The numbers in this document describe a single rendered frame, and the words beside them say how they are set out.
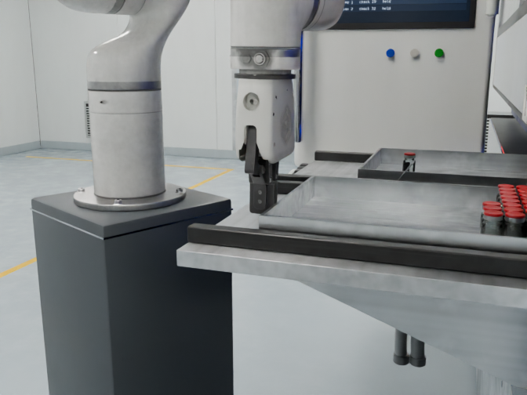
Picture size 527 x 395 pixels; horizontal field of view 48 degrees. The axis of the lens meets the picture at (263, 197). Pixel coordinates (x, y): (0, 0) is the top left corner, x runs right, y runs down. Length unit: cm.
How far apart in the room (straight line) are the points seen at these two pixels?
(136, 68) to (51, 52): 685
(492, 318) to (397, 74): 97
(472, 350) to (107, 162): 61
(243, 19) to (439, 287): 36
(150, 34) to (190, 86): 584
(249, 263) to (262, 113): 17
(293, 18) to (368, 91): 91
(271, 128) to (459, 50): 98
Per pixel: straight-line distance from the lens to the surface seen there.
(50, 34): 780
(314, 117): 161
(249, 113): 68
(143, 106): 97
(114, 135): 97
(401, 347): 189
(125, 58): 96
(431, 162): 124
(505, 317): 72
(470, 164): 124
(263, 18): 68
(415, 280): 62
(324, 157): 128
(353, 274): 62
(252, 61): 69
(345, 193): 92
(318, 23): 75
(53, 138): 790
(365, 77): 159
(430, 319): 72
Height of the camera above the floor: 109
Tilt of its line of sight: 13 degrees down
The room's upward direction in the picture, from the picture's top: straight up
